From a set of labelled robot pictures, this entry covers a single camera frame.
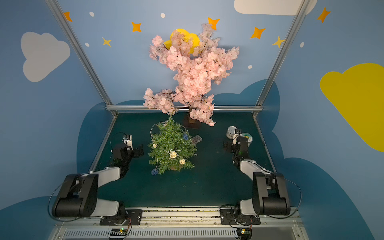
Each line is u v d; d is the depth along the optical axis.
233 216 0.74
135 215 0.75
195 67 0.68
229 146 0.84
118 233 0.73
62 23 0.73
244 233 0.73
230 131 1.04
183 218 0.76
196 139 1.04
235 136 0.82
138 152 0.85
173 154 0.67
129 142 0.82
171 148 0.70
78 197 0.44
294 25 0.75
